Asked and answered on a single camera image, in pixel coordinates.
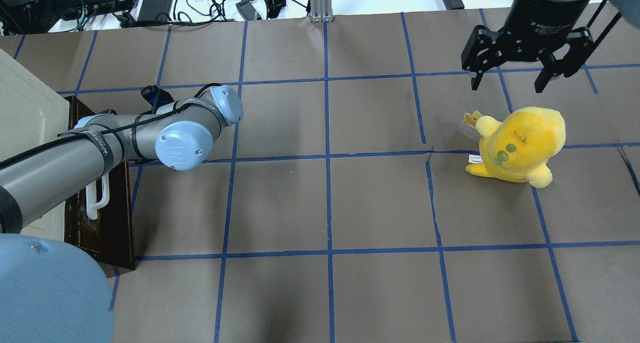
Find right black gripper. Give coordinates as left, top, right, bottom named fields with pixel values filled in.
left=461, top=0, right=594, bottom=93

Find dark wooden drawer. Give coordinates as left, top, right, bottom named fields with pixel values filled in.
left=62, top=95, right=136, bottom=271

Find white drawer handle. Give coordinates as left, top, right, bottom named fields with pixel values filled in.
left=85, top=173, right=110, bottom=220

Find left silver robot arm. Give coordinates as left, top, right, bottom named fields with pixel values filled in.
left=0, top=83, right=243, bottom=343

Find yellow plush dinosaur toy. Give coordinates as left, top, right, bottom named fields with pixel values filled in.
left=464, top=106, right=566, bottom=189

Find black power brick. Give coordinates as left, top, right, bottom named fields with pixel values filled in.
left=136, top=0, right=173, bottom=24

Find cream white cabinet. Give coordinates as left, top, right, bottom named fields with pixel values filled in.
left=0, top=51, right=78, bottom=242

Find aluminium frame post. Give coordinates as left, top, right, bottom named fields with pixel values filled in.
left=308, top=0, right=334, bottom=24

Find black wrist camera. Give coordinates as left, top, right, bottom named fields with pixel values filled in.
left=140, top=85, right=175, bottom=111

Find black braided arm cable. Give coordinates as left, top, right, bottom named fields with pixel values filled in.
left=0, top=83, right=221, bottom=171

